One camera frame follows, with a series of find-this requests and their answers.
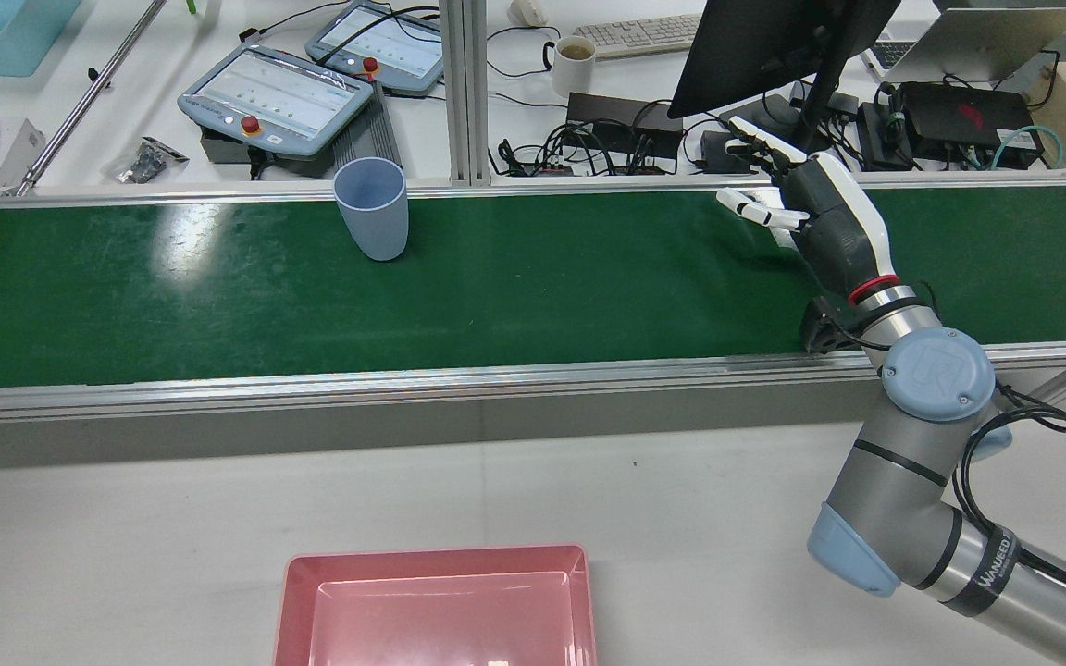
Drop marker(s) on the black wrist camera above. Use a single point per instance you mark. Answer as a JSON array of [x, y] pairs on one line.
[[824, 333]]

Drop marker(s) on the black box with red logo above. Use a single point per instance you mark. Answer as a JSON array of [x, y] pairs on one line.
[[968, 113]]

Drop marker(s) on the white grey right robot hand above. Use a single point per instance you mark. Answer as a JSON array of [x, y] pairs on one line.
[[838, 227]]

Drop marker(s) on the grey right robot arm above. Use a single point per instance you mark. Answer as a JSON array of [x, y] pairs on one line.
[[922, 481]]

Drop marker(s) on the long metal rod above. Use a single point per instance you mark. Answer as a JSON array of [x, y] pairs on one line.
[[89, 97]]

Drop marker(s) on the small grey teach pendant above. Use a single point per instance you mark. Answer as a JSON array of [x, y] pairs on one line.
[[385, 46]]

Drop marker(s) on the light blue plastic cup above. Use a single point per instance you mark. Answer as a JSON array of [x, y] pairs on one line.
[[376, 217]]

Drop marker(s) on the aluminium frame post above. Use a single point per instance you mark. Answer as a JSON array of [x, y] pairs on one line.
[[464, 92]]

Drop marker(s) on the green conveyor belt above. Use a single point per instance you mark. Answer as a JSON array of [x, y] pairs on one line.
[[496, 287]]

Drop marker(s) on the white mug with tea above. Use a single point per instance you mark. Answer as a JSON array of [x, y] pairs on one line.
[[576, 67]]

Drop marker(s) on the beige computer keyboard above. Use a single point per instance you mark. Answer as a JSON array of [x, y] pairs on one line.
[[639, 34]]

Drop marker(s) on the silver laptop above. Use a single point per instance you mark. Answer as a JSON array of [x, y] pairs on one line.
[[977, 42]]

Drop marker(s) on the plastic bag of screws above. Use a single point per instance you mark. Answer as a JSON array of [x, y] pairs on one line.
[[146, 159]]

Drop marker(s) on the black computer monitor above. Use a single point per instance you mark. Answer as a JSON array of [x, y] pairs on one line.
[[764, 46]]

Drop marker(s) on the black ridged metal box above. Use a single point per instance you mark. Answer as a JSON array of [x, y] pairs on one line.
[[376, 125]]

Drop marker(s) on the light blue plastic bin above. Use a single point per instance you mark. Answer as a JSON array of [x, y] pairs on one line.
[[6, 32]]

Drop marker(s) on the large grey teach pendant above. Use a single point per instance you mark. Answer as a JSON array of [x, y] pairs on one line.
[[274, 97]]

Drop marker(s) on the pink plastic box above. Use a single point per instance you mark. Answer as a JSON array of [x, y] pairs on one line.
[[440, 610]]

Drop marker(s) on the white computer mouse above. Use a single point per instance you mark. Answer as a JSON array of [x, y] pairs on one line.
[[527, 11]]

